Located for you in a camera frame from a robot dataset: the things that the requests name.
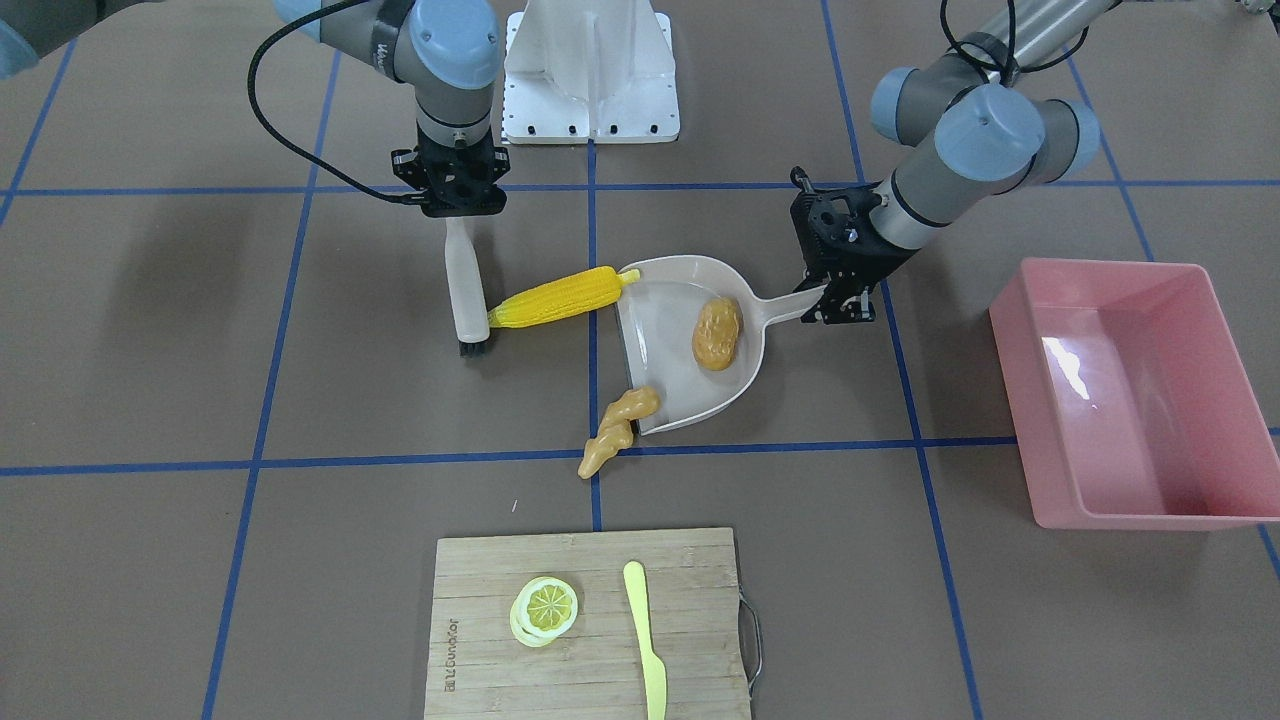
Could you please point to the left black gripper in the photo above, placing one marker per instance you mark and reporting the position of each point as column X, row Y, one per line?
column 868, row 262

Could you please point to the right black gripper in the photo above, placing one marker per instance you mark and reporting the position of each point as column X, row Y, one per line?
column 407, row 169

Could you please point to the beige hand brush black bristles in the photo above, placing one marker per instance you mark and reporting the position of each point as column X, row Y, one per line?
column 466, row 291

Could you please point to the brown toy potato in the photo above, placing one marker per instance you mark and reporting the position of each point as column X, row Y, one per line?
column 716, row 333

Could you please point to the beige plastic dustpan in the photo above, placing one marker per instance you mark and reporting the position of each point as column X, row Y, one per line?
column 657, row 315

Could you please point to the yellow toy corn cob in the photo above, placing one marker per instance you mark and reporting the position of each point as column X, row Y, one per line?
column 569, row 296

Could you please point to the tan toy ginger root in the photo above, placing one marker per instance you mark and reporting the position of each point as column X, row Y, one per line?
column 615, row 432

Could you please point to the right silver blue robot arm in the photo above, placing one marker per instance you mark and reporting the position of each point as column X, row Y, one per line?
column 448, row 53

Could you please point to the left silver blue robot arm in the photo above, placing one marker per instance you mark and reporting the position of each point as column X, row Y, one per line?
column 970, row 135

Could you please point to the pink plastic bin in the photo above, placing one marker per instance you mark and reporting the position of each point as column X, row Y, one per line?
column 1130, row 402

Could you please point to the yellow plastic knife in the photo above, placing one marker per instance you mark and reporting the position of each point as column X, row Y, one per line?
column 655, row 678

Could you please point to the yellow toy lemon slice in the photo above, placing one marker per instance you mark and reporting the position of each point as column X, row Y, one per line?
column 543, row 611

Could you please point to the bamboo cutting board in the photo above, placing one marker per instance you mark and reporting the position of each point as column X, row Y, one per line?
column 477, row 668

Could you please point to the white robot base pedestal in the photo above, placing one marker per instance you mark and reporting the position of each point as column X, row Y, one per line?
column 589, row 71

